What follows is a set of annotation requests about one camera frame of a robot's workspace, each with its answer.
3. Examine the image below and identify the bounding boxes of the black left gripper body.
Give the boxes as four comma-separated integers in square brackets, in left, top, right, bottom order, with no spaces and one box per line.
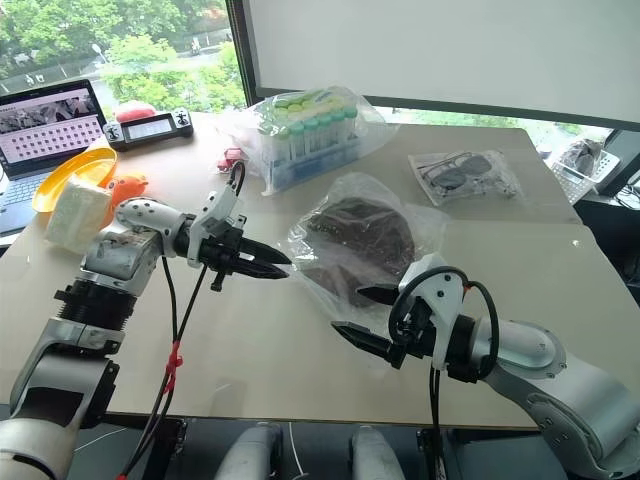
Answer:
[198,229,251,293]

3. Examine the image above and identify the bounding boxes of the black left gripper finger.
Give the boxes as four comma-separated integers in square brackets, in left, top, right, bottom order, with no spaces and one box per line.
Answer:
[239,238,293,266]
[234,260,291,281]

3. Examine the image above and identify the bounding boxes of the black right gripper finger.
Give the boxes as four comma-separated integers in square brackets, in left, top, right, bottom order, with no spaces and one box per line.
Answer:
[355,282,402,307]
[330,320,396,363]

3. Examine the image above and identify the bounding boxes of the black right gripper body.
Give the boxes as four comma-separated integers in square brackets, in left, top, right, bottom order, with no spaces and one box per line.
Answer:
[387,294,438,371]

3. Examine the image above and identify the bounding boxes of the dark brown cap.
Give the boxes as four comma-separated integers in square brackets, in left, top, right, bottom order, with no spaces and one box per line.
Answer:
[303,196,419,307]

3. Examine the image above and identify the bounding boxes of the clear plastic bag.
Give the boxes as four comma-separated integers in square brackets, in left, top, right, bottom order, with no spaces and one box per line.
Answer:
[286,171,452,324]

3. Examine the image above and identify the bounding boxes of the clear bag with sunglasses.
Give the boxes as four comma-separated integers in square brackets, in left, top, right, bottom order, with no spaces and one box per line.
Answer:
[406,149,527,208]

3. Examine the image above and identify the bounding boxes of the small red object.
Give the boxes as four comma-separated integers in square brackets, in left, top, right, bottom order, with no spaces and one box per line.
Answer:
[216,146,250,174]

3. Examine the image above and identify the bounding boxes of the grey rounded shape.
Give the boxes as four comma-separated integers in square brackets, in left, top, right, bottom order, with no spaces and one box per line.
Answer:
[348,426,407,480]
[218,423,284,480]

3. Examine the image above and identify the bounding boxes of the orange plastic toy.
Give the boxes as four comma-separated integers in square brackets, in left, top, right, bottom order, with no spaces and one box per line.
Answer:
[103,170,152,225]

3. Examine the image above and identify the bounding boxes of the blue rack of test tubes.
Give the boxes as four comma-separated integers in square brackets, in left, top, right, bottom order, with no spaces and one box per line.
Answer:
[257,88,362,190]

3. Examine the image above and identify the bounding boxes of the black controller with screen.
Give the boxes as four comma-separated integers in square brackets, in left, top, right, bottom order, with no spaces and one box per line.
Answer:
[101,110,195,152]

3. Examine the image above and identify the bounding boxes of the white foam block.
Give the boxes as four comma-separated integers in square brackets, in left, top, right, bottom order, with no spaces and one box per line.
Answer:
[45,174,114,254]

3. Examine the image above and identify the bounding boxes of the black sunglasses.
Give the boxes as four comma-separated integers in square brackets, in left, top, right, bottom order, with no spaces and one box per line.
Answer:
[423,153,495,190]

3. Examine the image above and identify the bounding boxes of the yellow plastic plate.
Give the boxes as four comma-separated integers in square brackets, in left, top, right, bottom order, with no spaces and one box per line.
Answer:
[31,145,120,215]

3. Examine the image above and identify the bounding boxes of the red rounded object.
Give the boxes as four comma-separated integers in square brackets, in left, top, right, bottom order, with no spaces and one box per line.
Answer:
[115,99,157,124]

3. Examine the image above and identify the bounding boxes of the bagged test tube rack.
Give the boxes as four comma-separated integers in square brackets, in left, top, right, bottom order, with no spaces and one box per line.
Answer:
[218,84,401,197]

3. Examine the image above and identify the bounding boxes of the open laptop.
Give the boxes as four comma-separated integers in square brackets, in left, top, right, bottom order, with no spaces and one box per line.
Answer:
[0,78,109,237]

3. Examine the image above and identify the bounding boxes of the white perforated basket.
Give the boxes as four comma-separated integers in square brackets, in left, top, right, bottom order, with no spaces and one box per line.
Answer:
[548,146,622,204]

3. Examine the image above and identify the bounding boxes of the dark item in basket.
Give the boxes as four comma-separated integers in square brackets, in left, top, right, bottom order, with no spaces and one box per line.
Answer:
[561,139,607,174]

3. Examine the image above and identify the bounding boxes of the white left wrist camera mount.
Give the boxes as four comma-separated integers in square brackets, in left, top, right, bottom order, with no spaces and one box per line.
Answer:
[186,187,250,269]

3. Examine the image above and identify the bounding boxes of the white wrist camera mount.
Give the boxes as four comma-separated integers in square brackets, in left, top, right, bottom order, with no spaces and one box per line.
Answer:
[398,252,469,372]
[186,187,250,269]

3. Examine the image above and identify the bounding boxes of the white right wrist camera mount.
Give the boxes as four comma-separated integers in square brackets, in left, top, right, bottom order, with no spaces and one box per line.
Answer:
[398,252,469,372]

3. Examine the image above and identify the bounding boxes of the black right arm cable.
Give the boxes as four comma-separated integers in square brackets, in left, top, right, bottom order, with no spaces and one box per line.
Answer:
[388,265,501,480]

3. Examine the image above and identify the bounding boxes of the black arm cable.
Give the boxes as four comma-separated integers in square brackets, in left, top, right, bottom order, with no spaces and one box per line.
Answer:
[117,162,247,480]
[388,265,501,480]

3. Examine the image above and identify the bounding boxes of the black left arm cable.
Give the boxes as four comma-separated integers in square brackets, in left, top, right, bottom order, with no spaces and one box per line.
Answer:
[117,162,247,480]

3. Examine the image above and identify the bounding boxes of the red cable tie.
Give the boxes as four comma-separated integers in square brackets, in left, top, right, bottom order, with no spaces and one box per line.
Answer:
[164,342,183,384]

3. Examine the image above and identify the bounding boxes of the thin white cable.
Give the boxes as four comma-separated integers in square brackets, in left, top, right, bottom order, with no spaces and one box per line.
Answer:
[288,422,307,480]

